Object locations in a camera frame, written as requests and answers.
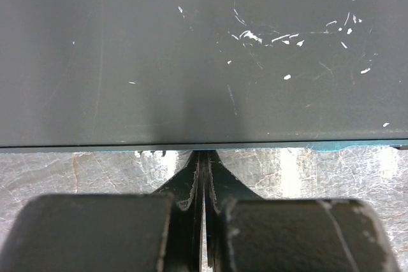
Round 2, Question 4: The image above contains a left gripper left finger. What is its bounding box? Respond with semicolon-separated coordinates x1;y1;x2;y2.
1;152;203;271

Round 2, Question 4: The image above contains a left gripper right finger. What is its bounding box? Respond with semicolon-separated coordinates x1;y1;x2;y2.
204;150;399;271

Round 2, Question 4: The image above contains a dark grey network switch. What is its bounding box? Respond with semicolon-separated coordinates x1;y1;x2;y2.
1;0;407;153

